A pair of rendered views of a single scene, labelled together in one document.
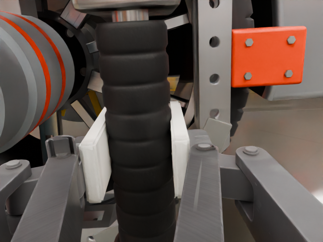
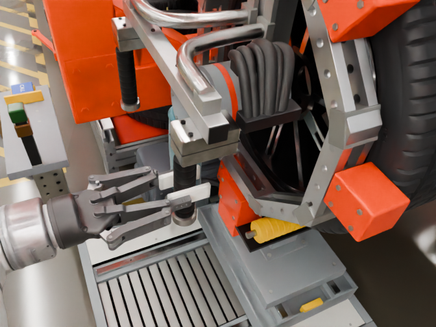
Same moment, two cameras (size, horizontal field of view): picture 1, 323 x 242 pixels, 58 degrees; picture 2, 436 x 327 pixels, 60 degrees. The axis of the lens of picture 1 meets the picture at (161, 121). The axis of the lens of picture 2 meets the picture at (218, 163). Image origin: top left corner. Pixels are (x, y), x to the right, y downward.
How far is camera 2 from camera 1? 0.53 m
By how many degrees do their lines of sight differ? 57
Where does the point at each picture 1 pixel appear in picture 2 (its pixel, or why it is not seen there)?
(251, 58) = (337, 197)
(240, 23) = (391, 169)
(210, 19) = (326, 154)
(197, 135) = (185, 198)
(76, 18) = (315, 73)
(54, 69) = not seen: hidden behind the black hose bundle
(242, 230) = not seen: outside the picture
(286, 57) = (353, 218)
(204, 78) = (313, 180)
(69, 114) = not seen: hidden behind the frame
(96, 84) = (307, 120)
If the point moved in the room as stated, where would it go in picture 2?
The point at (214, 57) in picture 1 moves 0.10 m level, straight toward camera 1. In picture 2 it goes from (320, 176) to (263, 184)
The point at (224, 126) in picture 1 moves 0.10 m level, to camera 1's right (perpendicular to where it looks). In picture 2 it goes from (309, 215) to (346, 261)
